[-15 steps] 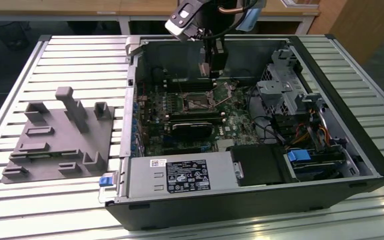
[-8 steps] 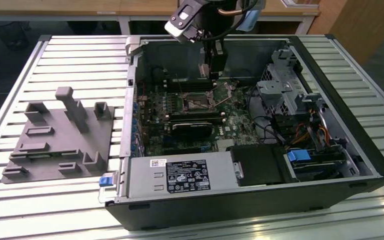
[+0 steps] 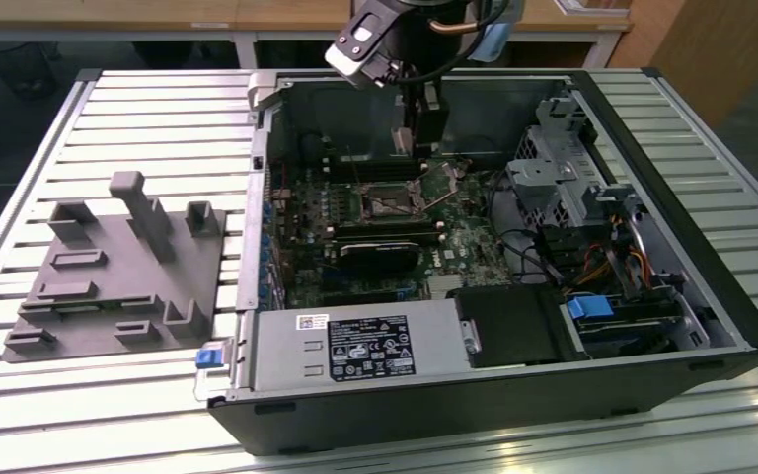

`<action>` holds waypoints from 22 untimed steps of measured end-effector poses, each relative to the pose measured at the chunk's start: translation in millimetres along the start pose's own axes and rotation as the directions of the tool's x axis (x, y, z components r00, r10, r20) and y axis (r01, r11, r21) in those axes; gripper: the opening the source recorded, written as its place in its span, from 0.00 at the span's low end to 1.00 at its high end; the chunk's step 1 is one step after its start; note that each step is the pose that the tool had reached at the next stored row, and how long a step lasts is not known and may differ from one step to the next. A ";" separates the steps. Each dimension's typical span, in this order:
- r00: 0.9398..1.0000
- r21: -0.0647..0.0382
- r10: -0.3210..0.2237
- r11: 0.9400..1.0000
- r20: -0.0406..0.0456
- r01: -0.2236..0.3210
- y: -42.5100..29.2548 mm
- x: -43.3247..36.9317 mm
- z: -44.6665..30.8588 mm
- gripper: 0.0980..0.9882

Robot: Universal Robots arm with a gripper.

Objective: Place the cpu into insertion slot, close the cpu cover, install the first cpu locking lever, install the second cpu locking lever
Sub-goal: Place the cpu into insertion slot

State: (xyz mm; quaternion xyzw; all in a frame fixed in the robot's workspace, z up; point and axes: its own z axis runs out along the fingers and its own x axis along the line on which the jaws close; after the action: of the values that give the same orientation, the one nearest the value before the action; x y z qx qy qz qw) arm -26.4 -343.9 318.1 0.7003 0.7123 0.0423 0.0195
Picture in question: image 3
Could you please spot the silver power supply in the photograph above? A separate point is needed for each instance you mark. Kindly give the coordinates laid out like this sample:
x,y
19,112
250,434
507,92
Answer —
x,y
287,355

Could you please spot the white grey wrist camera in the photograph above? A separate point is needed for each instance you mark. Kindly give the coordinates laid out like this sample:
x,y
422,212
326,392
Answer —
x,y
354,54

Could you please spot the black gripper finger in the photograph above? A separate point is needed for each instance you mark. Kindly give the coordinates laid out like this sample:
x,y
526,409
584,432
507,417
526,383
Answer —
x,y
434,133

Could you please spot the wooden cabinet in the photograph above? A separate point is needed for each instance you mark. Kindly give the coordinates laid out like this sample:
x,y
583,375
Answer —
x,y
715,54

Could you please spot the clear plastic tray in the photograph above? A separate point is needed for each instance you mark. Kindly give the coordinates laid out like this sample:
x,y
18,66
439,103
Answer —
x,y
594,5

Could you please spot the black PC case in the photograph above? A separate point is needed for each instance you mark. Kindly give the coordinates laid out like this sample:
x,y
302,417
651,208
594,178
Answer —
x,y
484,419

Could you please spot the metal drive cage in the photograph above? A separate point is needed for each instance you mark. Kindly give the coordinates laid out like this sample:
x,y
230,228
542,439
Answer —
x,y
551,173

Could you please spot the black graphics card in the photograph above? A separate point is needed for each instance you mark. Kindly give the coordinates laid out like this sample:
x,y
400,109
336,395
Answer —
x,y
379,257

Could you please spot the blue disk carrier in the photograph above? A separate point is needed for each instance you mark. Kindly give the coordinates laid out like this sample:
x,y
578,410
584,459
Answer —
x,y
590,308

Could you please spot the black plastic air shroud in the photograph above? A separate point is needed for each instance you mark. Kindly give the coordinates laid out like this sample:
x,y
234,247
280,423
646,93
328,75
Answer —
x,y
511,326

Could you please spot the dark round bin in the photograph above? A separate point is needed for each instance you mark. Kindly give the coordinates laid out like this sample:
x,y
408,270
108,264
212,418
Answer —
x,y
20,69

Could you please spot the green RAM stick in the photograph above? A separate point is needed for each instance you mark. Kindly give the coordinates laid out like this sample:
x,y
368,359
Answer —
x,y
90,309

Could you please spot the green motherboard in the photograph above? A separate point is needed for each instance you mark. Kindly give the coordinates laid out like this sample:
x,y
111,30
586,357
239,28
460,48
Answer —
x,y
478,237

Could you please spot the blue case latch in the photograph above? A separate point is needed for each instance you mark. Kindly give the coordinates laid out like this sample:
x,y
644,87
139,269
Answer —
x,y
208,358

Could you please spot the silver chipset heatsink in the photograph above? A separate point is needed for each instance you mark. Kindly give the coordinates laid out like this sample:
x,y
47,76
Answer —
x,y
447,287

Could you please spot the wooden desk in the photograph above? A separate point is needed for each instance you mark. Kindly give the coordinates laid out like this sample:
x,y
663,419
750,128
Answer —
x,y
123,12

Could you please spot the black RAM slot bank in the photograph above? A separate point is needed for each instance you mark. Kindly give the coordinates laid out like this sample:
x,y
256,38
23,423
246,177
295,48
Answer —
x,y
372,170
386,232

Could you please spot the grey parts rack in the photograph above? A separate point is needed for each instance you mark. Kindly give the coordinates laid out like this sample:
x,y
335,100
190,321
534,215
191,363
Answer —
x,y
123,296

